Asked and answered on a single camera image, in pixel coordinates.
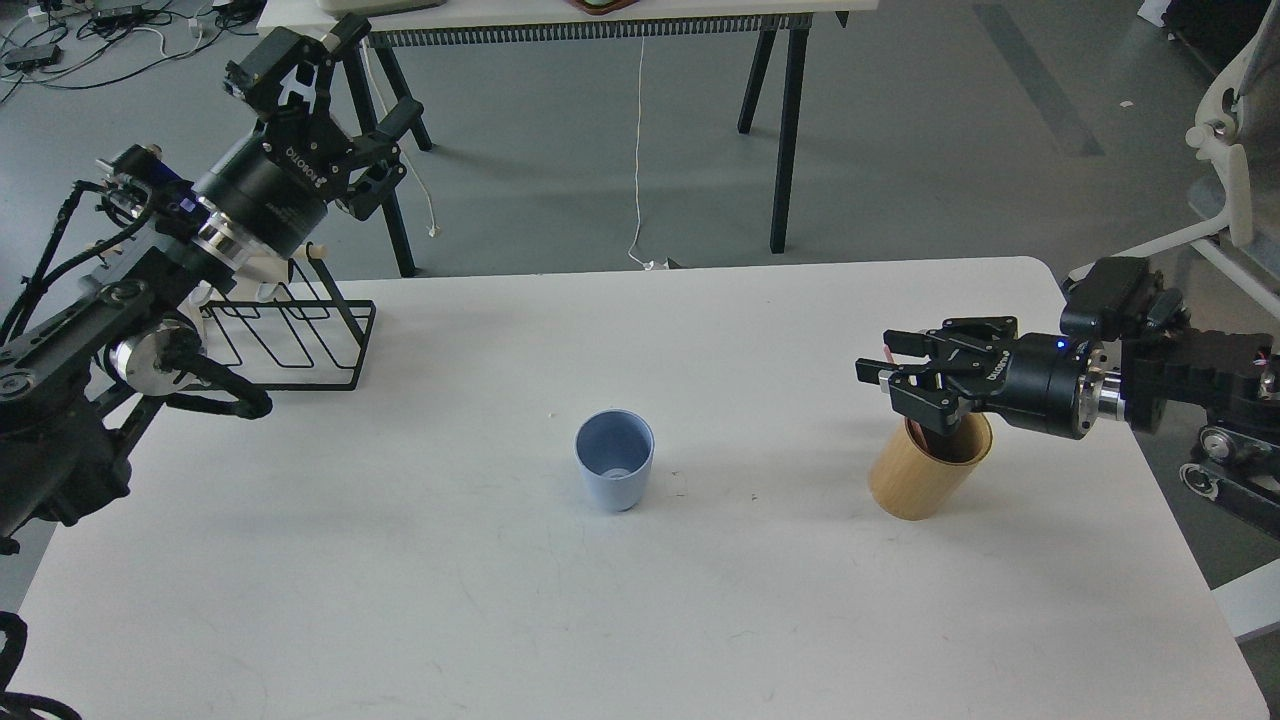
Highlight white background table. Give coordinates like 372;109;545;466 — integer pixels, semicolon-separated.
257;0;881;279

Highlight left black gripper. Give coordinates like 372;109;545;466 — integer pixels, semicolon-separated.
193;14;422;272

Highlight white mug on rack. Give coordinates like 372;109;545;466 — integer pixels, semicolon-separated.
228;255;292;304

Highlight white hanging cable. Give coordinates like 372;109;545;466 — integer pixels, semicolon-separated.
626;38;684;272

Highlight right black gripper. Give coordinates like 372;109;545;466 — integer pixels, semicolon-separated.
855;316;1101;439

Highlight black wire dish rack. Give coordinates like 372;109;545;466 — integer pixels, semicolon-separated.
180;242;376;391

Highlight floor cables and adapters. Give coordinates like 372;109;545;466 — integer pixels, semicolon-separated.
0;0;269;101

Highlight bamboo cylinder holder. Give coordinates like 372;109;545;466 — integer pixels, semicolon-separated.
868;414;993;521

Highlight white office chair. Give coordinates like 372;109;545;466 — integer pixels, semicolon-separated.
1120;3;1277;316

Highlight blue plastic cup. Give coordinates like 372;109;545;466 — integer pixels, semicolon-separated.
573;407;657;512

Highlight white table edge corner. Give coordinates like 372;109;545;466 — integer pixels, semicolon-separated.
1211;559;1279;644

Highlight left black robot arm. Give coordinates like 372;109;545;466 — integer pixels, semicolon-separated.
1;14;422;555

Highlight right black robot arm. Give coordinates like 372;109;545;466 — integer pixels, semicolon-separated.
855;256;1279;536

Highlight white braided cable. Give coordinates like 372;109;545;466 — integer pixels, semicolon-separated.
352;15;442;240

